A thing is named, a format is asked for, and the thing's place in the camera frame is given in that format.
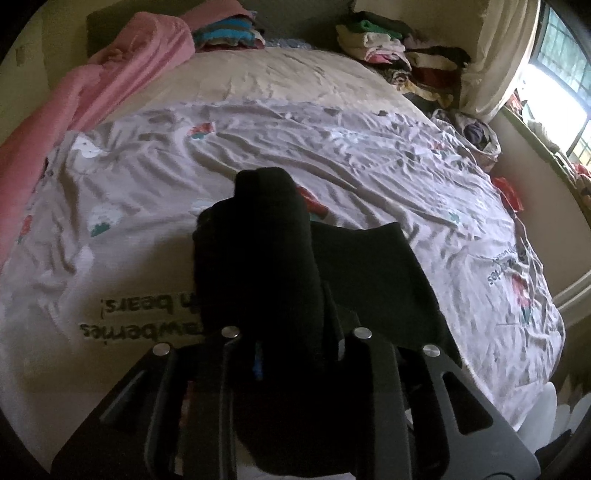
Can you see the printed grey bedsheet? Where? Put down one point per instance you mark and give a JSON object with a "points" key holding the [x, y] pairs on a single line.
{"points": [[369, 175]]}

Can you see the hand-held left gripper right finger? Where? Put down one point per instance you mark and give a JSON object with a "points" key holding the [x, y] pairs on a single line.
{"points": [[369, 369]]}

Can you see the dark grey headboard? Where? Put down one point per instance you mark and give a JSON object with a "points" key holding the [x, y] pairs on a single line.
{"points": [[99, 23]]}

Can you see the black sweater with orange patches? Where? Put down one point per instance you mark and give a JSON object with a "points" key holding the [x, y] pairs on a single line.
{"points": [[258, 240]]}

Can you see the white plastic object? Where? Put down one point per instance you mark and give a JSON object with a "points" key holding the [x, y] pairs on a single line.
{"points": [[547, 415]]}

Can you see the pink pillow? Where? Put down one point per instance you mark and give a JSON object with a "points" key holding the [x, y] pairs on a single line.
{"points": [[212, 14]]}

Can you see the striped folded cloth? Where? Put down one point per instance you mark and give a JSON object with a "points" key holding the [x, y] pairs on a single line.
{"points": [[226, 34]]}

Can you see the window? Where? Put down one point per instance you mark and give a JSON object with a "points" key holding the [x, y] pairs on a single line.
{"points": [[554, 69]]}

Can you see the cream mattress sheet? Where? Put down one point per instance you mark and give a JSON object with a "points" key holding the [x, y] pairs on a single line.
{"points": [[277, 78]]}

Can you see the pile of folded clothes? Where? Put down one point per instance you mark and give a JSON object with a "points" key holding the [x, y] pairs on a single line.
{"points": [[397, 50]]}

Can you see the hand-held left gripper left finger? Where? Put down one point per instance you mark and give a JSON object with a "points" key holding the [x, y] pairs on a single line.
{"points": [[228, 369]]}

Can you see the white bag of clothes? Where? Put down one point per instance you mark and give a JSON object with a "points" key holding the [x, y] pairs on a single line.
{"points": [[475, 134]]}

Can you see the pink blanket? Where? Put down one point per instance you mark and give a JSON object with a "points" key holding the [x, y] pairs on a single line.
{"points": [[92, 78]]}

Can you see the red cloth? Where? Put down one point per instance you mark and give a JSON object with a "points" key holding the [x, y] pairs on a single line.
{"points": [[508, 191]]}

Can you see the blue patterned cloth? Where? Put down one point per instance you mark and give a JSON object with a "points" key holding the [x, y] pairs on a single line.
{"points": [[286, 43]]}

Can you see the cream curtain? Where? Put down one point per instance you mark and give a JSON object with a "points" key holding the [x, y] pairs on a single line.
{"points": [[503, 50]]}

